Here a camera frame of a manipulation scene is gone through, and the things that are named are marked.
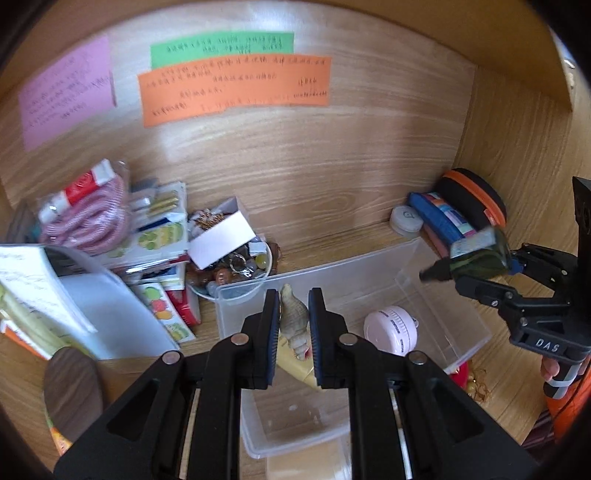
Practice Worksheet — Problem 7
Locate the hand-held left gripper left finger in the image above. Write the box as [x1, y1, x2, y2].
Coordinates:
[53, 289, 282, 480]

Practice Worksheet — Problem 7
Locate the white bowl of beads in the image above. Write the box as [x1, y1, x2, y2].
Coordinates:
[185, 235, 280, 304]

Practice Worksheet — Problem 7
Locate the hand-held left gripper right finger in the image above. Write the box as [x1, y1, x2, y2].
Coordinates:
[308, 287, 539, 480]

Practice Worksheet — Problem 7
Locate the pink flat pouch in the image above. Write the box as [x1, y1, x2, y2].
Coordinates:
[422, 223, 451, 260]

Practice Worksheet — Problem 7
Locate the clear plastic box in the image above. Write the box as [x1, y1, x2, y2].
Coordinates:
[215, 236, 493, 459]

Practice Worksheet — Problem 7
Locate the wooden desktop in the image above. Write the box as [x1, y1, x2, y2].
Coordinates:
[0, 216, 557, 480]

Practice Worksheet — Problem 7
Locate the blue pencil case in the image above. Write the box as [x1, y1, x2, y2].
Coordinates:
[407, 191, 484, 253]

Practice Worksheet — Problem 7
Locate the orange book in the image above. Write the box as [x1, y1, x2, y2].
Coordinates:
[0, 318, 52, 361]

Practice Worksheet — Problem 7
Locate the open white notebook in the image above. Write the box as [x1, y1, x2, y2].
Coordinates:
[0, 244, 98, 361]

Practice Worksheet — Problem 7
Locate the green fruit print packet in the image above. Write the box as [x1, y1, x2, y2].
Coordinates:
[99, 182, 190, 269]

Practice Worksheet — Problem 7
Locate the dark green bottle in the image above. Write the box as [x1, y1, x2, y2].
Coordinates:
[419, 228, 513, 282]

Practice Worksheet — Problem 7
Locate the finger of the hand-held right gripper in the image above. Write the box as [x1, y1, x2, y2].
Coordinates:
[454, 273, 572, 331]
[509, 243, 579, 291]

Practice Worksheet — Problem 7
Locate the orange and black round case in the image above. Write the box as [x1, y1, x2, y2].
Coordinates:
[436, 168, 509, 230]

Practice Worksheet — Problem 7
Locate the white round container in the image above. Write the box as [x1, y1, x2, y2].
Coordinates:
[389, 205, 424, 239]

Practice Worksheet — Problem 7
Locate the yellow flat piece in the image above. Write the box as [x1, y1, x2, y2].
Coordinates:
[276, 340, 324, 393]

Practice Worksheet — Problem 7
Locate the white box of gold trinkets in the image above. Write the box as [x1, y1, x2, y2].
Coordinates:
[187, 196, 257, 271]

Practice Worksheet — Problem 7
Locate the pink paper note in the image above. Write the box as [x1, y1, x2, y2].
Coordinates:
[18, 35, 117, 153]

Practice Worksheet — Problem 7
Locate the white folder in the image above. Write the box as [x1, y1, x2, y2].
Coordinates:
[57, 270, 181, 361]

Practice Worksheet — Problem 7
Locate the colourful fruit print packet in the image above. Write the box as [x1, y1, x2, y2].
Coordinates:
[131, 281, 197, 345]

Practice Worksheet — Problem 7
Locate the red ornament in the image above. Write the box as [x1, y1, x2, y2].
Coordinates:
[445, 360, 472, 393]

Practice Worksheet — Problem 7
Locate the gold chain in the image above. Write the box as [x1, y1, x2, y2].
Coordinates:
[464, 368, 498, 403]

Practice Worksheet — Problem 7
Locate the beige conch shell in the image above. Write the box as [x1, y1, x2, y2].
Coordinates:
[278, 283, 311, 362]

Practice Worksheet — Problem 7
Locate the person's right hand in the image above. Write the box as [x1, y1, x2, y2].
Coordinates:
[540, 357, 562, 384]

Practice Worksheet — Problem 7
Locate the bagged pink coiled cable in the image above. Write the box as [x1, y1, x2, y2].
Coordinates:
[36, 159, 135, 256]

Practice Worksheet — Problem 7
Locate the green paper note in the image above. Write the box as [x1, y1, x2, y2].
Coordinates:
[150, 32, 296, 71]

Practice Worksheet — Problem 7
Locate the dark wooden round disc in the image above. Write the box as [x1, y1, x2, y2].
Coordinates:
[42, 347, 105, 444]

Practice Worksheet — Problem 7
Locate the red snack packet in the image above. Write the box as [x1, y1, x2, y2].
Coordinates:
[164, 265, 202, 329]

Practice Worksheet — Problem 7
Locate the orange paper note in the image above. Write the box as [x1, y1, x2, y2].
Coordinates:
[137, 56, 333, 128]

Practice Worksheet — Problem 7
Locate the red and white packet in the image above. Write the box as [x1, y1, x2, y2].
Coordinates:
[39, 160, 116, 223]

